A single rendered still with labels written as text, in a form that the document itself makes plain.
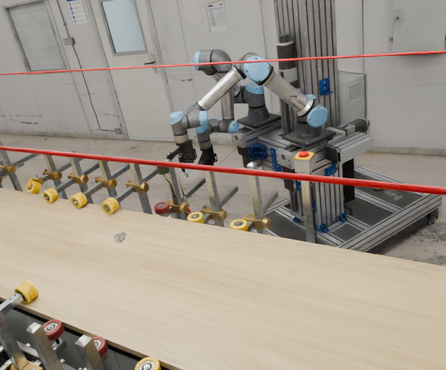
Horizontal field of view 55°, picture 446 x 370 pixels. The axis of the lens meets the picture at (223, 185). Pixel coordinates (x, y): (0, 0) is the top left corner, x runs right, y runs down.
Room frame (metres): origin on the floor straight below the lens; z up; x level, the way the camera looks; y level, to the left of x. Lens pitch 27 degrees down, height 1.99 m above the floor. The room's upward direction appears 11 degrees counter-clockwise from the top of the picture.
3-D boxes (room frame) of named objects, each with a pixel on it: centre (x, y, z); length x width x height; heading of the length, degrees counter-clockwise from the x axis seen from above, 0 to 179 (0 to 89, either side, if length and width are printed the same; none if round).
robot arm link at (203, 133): (2.44, 0.06, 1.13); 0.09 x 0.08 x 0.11; 145
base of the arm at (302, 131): (2.31, -0.54, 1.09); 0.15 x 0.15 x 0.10
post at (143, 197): (2.22, 0.47, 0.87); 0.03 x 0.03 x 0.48; 55
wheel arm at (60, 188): (2.55, 0.89, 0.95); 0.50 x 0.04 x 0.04; 145
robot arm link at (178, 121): (2.12, 0.16, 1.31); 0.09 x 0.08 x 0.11; 94
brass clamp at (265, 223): (1.80, -0.13, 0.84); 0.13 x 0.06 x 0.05; 55
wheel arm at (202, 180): (2.19, 0.23, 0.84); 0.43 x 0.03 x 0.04; 145
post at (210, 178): (1.93, 0.06, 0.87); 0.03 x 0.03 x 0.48; 55
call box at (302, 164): (1.64, -0.36, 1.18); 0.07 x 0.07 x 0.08; 55
